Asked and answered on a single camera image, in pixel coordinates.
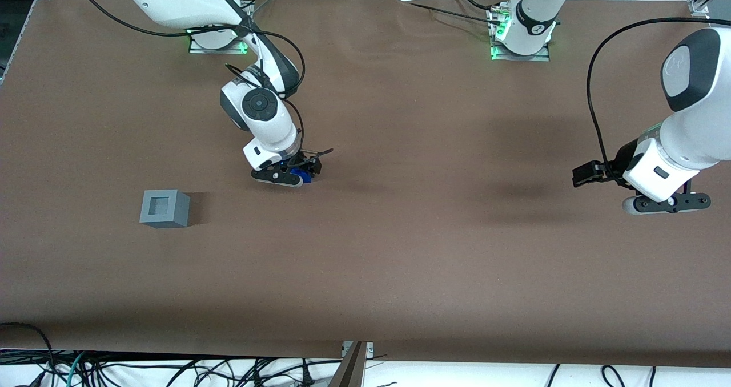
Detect gray square base block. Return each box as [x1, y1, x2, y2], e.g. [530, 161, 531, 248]
[139, 190, 190, 228]

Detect long black base cable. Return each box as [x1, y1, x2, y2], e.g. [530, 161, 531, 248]
[394, 0, 506, 27]

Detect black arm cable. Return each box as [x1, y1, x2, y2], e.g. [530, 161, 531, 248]
[586, 16, 712, 185]
[69, 0, 306, 168]

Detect black looped floor cable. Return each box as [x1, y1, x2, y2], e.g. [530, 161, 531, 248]
[0, 322, 56, 373]

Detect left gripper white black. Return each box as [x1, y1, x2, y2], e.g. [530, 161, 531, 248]
[573, 138, 700, 202]

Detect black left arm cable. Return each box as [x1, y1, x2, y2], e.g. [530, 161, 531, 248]
[586, 16, 712, 185]

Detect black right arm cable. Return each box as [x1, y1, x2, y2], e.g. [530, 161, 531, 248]
[69, 0, 306, 168]

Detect teal floor cable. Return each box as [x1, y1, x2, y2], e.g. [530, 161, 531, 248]
[64, 352, 87, 387]

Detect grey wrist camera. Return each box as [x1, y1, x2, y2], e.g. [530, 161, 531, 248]
[622, 193, 712, 215]
[251, 169, 304, 188]

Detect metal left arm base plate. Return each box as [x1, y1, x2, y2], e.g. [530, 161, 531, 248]
[488, 7, 552, 62]

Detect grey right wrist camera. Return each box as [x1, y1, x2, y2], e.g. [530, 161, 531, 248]
[251, 169, 304, 188]

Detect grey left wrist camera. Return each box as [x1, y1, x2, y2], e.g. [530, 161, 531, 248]
[622, 193, 712, 215]

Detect dark angled support post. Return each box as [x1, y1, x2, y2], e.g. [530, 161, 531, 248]
[328, 341, 366, 387]

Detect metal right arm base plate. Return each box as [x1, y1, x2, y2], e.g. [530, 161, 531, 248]
[188, 30, 254, 55]

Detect brown table cover sheet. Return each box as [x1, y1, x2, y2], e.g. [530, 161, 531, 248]
[0, 0, 731, 368]

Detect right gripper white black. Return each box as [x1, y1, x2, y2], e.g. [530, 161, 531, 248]
[244, 133, 323, 176]

